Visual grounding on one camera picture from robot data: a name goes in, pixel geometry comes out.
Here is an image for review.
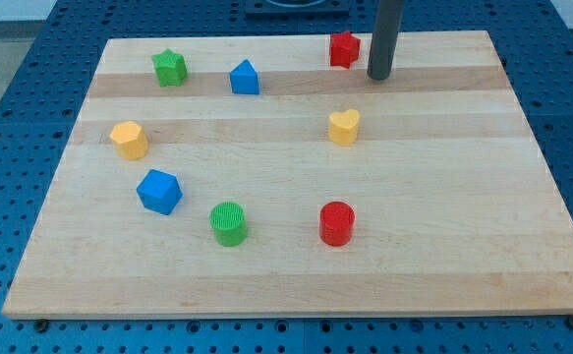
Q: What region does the wooden board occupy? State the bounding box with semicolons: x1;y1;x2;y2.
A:
3;30;573;320

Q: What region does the blue cube block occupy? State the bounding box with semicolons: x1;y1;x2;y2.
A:
137;169;183;215

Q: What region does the red cylinder block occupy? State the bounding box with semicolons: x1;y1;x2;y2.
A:
319;201;355;247

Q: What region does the green cylinder block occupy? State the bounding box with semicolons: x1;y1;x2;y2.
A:
209;202;248;247

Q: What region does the yellow heart block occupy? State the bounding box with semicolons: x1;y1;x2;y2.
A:
328;109;360;147

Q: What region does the blue triangular prism block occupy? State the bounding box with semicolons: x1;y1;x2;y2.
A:
229;59;260;95

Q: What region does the red star block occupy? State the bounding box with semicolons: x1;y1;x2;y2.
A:
329;30;361;69

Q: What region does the green star block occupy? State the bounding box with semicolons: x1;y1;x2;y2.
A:
151;48;188;87

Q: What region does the yellow hexagon block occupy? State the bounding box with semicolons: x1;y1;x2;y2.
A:
109;121;149;160

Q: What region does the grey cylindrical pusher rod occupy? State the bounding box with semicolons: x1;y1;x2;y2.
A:
367;0;405;81

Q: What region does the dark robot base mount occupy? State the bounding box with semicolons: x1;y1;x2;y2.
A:
243;0;352;18

